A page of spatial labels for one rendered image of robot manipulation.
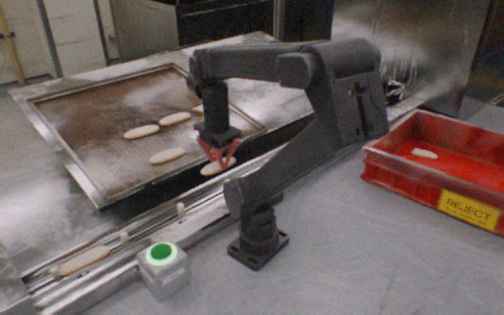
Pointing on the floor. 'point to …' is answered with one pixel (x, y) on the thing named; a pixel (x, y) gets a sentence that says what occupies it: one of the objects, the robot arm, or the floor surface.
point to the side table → (344, 257)
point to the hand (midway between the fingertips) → (219, 161)
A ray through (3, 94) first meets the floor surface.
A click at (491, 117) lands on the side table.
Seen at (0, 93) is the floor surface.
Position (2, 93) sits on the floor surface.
